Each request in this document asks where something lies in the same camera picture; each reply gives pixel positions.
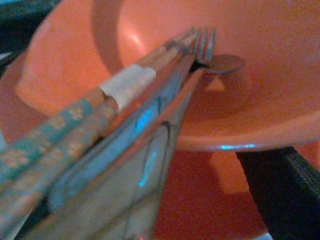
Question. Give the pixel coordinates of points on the teal patterned wooden chopstick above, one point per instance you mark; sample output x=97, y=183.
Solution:
x=75, y=112
x=72, y=147

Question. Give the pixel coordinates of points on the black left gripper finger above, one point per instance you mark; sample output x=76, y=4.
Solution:
x=287, y=200

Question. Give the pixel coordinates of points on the white paper tape band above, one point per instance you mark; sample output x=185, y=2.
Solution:
x=130, y=80

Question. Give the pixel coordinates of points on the silver metal fork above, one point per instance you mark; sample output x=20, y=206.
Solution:
x=150, y=110

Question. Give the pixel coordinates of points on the silver metal spoon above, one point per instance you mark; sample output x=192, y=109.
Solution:
x=226, y=63

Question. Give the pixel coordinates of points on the orange plastic bowl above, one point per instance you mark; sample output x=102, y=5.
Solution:
x=200, y=200
x=262, y=100

